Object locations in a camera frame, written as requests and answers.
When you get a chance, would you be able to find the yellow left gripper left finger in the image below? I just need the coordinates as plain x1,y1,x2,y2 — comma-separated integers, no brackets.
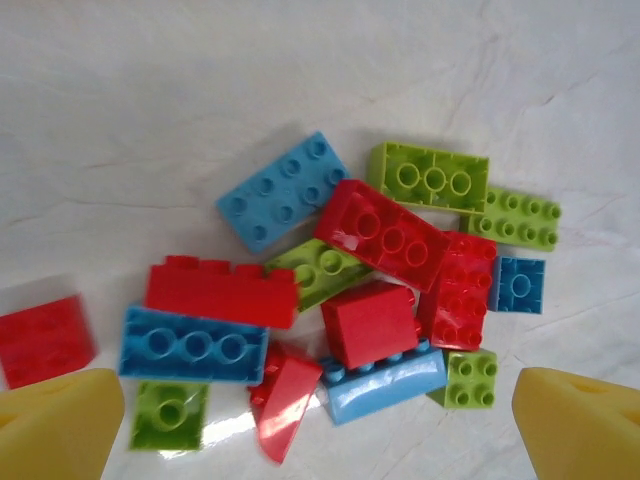
0,368,126,480

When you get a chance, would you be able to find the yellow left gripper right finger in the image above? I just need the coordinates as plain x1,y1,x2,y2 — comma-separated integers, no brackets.
511,366,640,480

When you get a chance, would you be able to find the small red lego brick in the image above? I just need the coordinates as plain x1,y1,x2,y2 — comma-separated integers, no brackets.
0,293,99,392

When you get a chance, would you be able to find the blue two-by-two lego brick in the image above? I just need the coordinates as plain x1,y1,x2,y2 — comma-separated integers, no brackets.
487,255,547,316

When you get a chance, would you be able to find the blue two-by-four lego brick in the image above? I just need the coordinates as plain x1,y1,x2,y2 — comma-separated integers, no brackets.
116,304,272,387
214,130,352,254

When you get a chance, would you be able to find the red two-by-four lego brick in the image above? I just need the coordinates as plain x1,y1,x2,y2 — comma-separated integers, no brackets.
312,178,452,294
416,229,499,351
144,254,301,331

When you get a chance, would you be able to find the blue curved lego brick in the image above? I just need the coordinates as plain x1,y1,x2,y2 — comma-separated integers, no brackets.
318,337,449,427

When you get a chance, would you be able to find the green two-by-two lego brick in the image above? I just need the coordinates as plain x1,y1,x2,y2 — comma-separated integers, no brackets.
128,379,211,453
425,348,500,411

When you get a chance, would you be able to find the green two-by-four lego brick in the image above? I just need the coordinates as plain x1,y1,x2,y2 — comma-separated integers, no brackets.
464,186,564,253
368,141,491,217

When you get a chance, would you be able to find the red sloped lego brick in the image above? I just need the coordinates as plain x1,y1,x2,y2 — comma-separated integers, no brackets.
246,341,325,467

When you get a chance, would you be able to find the red lego block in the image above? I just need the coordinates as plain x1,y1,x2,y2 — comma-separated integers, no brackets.
319,279,422,372

